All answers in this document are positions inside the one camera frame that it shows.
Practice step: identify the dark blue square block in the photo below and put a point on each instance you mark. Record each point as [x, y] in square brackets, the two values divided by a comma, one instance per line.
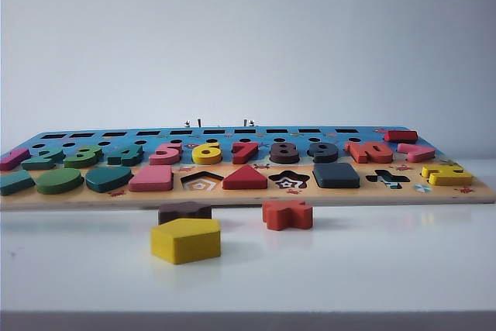
[339, 176]

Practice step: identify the red number seven piece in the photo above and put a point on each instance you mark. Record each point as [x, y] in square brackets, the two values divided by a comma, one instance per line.
[244, 154]

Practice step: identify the red triangle block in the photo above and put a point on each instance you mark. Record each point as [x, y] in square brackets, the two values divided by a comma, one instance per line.
[245, 180]

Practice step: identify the brown number eight piece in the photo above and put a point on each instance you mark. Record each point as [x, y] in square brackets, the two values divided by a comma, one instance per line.
[284, 158]

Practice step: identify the yellow number six piece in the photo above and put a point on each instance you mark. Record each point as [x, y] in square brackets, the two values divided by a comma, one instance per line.
[205, 158]

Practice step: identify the colourful wooden shape puzzle board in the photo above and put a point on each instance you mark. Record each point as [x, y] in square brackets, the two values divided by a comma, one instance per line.
[248, 195]

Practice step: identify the dark blue number nine piece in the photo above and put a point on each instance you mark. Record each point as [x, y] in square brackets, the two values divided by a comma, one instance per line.
[327, 154]

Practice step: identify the orange cross block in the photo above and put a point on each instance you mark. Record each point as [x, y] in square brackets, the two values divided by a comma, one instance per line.
[286, 216]

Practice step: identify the pink number five piece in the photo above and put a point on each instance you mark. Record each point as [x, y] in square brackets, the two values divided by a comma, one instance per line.
[164, 158]

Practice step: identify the brown star block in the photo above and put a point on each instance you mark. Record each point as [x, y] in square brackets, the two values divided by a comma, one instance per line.
[182, 212]

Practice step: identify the pink trapezoid block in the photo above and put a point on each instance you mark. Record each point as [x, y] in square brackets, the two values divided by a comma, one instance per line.
[151, 180]

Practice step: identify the orange number ten piece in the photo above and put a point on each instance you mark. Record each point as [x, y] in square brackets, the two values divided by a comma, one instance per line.
[358, 150]

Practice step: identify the yellow pentagon block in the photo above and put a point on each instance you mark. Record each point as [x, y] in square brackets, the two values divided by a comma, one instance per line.
[186, 242]

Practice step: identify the teal number four piece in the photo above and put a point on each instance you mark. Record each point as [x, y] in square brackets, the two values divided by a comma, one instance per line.
[129, 156]

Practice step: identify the teal teardrop block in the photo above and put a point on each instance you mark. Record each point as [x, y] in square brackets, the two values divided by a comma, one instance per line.
[106, 180]

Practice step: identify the red minus sign piece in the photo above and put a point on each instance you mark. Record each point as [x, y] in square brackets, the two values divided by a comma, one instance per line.
[401, 136]

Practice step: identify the green number three piece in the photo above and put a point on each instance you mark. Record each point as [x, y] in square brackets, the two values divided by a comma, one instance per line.
[81, 160]

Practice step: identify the pink greater-than sign piece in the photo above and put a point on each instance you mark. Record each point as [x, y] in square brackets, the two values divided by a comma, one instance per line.
[418, 151]

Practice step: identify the green oval block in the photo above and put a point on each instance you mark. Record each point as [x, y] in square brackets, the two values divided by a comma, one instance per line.
[58, 181]

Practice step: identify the yellow equals sign piece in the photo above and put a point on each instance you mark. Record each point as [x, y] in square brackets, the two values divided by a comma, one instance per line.
[449, 178]

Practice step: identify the teal number two piece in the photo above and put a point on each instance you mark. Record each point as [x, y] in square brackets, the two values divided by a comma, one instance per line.
[38, 162]

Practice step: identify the pink number one piece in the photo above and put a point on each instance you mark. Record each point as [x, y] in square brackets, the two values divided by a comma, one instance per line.
[13, 160]

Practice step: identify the teal parallelogram block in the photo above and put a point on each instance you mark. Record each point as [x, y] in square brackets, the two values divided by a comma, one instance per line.
[15, 183]

